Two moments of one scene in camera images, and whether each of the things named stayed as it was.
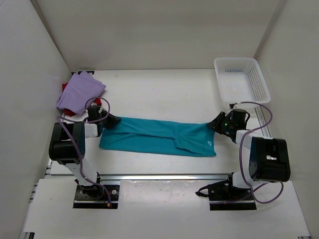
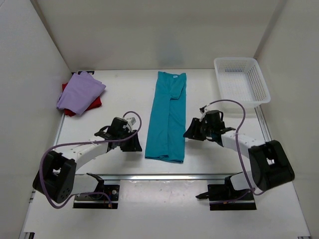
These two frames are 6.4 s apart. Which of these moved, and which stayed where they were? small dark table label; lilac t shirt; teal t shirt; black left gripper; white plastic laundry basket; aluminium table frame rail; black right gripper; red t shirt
Moved: teal t shirt; black right gripper; black left gripper
Stayed: aluminium table frame rail; red t shirt; white plastic laundry basket; lilac t shirt; small dark table label
